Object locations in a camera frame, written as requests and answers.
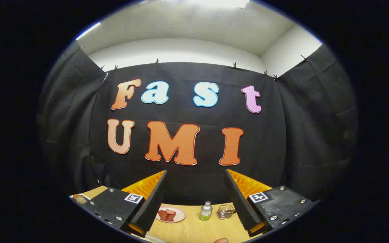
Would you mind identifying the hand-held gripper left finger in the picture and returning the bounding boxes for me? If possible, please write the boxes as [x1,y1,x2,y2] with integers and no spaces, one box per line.
[81,170,168,238]

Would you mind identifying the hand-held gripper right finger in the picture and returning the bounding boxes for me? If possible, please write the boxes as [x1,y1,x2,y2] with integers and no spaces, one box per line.
[224,168,320,238]

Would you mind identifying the brown meat slices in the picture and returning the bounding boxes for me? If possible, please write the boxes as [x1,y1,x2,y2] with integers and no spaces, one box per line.
[158,210,175,222]

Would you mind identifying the pink plate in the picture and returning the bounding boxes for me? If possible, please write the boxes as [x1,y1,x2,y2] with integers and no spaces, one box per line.
[155,206,186,223]

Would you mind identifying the green label metal bottle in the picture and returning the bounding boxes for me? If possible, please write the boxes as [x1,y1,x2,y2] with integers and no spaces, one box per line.
[200,201,213,221]

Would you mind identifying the row of black cloth clips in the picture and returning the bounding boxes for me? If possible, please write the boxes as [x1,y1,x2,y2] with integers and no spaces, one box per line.
[80,46,309,82]

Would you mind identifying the small wire basket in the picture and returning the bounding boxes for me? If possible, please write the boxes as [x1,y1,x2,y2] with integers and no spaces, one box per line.
[217,205,237,220]

